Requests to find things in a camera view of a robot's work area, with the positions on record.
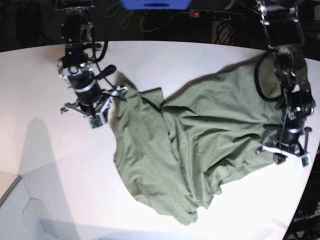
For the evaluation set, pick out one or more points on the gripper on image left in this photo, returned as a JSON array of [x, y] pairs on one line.
[[94, 102]]

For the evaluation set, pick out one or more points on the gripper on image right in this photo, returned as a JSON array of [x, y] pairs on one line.
[[288, 142]]

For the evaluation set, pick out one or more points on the green t-shirt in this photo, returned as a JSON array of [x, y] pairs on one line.
[[178, 191]]

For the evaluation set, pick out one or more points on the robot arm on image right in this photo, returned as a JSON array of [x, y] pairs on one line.
[[286, 41]]

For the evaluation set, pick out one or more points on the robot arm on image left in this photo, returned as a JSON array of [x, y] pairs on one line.
[[77, 55]]

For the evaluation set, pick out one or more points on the blue box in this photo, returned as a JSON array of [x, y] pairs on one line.
[[155, 4]]

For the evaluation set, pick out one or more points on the black power strip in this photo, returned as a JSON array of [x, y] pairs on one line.
[[216, 15]]

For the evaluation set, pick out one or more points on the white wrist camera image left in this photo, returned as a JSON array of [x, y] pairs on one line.
[[98, 120]]

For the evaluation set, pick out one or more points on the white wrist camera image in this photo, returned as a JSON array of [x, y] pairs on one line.
[[302, 161], [98, 120]]

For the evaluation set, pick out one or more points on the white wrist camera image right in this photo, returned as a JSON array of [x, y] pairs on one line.
[[302, 161]]

